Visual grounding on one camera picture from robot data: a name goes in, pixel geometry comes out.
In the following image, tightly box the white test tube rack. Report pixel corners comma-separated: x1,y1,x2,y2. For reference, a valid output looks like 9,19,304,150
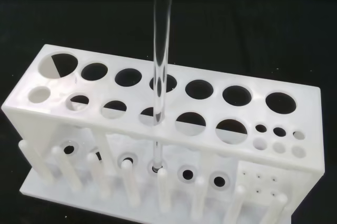
1,44,325,224

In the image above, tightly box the black bench cloth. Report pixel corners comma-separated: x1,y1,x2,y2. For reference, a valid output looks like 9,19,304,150
0,0,337,224

